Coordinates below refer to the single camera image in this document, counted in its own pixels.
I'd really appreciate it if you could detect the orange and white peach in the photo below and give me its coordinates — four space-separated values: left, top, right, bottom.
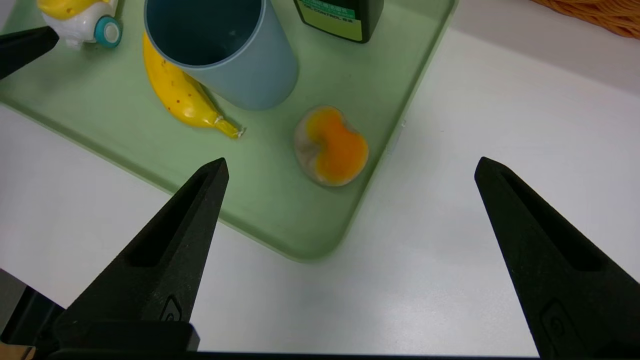
293 105 370 188

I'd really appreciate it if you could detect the yellow duck toy car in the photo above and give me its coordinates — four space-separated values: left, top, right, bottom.
36 0 123 49

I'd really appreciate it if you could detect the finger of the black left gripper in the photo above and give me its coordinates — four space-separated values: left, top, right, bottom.
0 26 60 81

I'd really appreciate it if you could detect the yellow banana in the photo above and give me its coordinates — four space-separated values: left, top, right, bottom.
142 31 246 140

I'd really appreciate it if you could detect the orange wicker basket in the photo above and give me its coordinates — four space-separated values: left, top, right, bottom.
530 0 640 40

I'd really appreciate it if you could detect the light green plastic tray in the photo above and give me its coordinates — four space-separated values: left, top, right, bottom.
0 0 458 262

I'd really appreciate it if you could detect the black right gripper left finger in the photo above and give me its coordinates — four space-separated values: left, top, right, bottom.
54 157 230 353

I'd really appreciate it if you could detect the blue plastic cup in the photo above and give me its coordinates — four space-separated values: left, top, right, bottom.
144 0 300 111

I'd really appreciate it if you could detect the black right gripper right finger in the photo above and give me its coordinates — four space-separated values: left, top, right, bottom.
474 156 640 357

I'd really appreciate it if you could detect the black pump bottle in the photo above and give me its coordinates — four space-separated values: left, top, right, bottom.
293 0 385 44

